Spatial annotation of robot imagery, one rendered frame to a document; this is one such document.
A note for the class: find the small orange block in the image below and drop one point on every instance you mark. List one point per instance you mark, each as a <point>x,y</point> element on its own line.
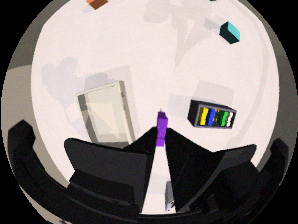
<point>96,3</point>

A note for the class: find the blue fuse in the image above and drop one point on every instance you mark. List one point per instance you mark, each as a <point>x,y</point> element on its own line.
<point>209,116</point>

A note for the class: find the teal cube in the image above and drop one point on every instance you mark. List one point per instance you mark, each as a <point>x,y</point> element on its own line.
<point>230,33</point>

